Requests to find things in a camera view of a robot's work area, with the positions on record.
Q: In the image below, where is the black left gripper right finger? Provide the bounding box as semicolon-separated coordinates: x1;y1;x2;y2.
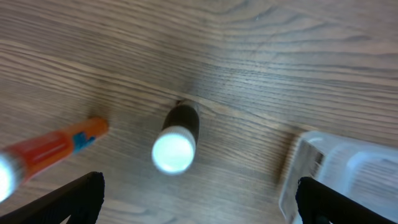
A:
295;177;394;224

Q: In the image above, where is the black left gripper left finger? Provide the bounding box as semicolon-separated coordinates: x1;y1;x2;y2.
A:
1;172;105;223

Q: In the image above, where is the orange tube white cap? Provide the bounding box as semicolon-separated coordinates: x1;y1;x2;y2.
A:
1;118;109;201

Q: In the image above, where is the black bottle white cap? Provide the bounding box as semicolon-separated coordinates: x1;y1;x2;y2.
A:
152;101;200;175

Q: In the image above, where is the clear plastic container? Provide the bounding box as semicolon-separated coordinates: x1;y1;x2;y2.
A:
279;131;397;223

